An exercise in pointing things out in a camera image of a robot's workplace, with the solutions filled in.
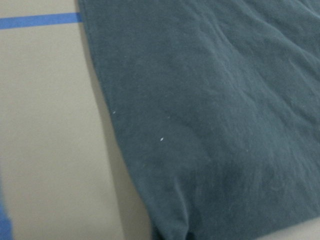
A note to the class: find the black graphic t-shirt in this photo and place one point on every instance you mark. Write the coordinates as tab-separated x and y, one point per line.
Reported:
215	105

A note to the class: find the brown table mat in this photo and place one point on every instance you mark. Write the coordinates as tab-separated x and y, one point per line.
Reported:
63	174

